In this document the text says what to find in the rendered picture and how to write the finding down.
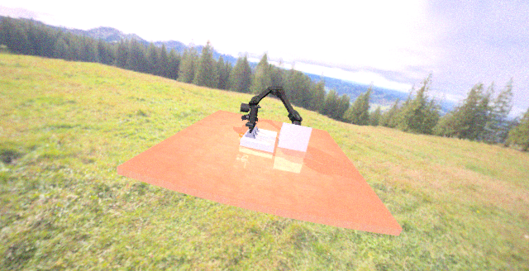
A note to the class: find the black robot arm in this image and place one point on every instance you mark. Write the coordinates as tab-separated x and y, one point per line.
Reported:
253	106

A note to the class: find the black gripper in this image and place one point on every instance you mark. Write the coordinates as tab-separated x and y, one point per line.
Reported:
252	121

